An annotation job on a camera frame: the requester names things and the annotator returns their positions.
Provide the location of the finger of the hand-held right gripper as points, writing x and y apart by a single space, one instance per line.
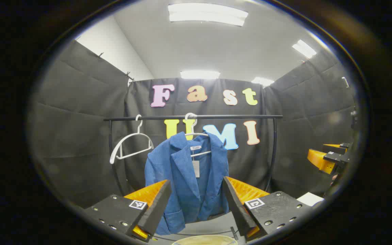
320 161
335 148

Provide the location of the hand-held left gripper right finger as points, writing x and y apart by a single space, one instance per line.
238 211

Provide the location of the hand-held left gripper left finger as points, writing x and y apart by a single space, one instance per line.
157 211

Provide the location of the beige laundry hamper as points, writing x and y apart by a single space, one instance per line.
204 240

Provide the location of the white plastic hanger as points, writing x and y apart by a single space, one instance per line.
201 153
138 133

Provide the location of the black clothes rack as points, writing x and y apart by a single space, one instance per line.
216 116

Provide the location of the white flat board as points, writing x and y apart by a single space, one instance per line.
310 199

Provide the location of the black backdrop cloth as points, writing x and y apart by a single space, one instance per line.
80 136

